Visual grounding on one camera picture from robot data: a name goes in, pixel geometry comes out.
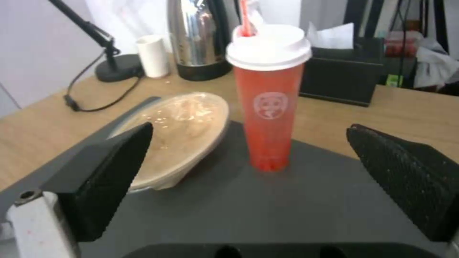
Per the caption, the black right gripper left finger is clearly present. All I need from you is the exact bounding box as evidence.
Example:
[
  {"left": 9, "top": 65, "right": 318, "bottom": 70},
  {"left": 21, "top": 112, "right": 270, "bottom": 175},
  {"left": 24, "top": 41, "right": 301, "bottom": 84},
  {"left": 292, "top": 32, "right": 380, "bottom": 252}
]
[{"left": 6, "top": 122, "right": 154, "bottom": 258}]

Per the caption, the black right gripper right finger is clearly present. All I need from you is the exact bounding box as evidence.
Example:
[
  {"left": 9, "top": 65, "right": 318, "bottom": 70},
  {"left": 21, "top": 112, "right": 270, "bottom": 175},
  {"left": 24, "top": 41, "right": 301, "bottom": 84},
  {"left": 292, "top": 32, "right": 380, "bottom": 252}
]
[{"left": 346, "top": 124, "right": 459, "bottom": 243}]

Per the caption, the oval takeout bowl clear lid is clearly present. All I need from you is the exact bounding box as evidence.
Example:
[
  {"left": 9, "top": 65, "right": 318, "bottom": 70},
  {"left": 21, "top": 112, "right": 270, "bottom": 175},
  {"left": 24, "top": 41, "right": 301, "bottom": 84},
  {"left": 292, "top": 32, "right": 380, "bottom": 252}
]
[{"left": 107, "top": 92, "right": 232, "bottom": 194}]

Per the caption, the white crumpled cloth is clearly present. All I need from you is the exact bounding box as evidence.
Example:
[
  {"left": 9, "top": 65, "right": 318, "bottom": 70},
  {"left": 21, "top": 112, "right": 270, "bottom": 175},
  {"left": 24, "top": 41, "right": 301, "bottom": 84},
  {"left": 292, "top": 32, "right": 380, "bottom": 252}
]
[{"left": 414, "top": 42, "right": 459, "bottom": 95}]

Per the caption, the black tissue box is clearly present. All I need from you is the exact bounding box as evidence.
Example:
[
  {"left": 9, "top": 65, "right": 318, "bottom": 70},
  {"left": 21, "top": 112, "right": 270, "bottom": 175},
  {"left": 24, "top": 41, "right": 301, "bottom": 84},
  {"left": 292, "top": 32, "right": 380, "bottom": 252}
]
[{"left": 298, "top": 37, "right": 385, "bottom": 108}]

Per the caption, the black desk lamp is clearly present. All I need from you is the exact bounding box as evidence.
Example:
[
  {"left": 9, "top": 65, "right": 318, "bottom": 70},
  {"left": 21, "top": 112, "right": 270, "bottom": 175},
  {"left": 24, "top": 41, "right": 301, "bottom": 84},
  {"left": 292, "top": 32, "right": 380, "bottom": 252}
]
[{"left": 48, "top": 0, "right": 145, "bottom": 82}]

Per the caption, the red container on shelf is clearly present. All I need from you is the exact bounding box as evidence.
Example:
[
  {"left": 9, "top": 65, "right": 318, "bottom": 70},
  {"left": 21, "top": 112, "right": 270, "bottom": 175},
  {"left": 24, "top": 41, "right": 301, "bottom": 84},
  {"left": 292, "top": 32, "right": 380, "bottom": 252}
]
[{"left": 384, "top": 30, "right": 424, "bottom": 57}]

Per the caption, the small white cylinder cup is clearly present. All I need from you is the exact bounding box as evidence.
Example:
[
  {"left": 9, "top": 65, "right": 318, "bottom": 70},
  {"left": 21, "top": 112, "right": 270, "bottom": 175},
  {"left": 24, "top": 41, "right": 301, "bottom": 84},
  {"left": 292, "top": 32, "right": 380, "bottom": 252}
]
[{"left": 135, "top": 35, "right": 171, "bottom": 78}]

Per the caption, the red drink cup white lid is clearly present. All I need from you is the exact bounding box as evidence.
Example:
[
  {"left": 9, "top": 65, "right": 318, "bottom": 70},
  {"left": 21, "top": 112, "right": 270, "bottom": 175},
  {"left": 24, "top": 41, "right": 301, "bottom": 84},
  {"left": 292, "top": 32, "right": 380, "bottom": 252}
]
[{"left": 225, "top": 24, "right": 312, "bottom": 172}]

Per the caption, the white tissue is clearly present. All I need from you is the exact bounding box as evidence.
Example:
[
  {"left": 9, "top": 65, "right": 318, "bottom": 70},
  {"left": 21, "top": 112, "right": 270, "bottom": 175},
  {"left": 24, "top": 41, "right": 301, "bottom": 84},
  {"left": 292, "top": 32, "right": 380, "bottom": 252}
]
[{"left": 306, "top": 21, "right": 355, "bottom": 50}]

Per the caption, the steel electric kettle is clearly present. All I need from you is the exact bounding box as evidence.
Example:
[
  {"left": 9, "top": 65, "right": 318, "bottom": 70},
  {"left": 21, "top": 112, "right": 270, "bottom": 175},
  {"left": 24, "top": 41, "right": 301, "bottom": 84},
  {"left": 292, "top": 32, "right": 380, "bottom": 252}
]
[{"left": 167, "top": 0, "right": 234, "bottom": 81}]

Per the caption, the red striped drinking straw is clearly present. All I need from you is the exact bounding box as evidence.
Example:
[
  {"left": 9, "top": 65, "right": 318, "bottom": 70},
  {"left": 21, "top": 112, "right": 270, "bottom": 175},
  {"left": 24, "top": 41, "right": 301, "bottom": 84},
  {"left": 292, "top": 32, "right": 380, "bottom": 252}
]
[{"left": 239, "top": 0, "right": 257, "bottom": 37}]

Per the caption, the black lamp power cable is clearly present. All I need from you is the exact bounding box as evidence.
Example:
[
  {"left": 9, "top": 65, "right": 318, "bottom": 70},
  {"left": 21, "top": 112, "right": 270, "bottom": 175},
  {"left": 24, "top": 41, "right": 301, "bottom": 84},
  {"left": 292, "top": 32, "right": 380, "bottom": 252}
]
[{"left": 63, "top": 52, "right": 141, "bottom": 112}]

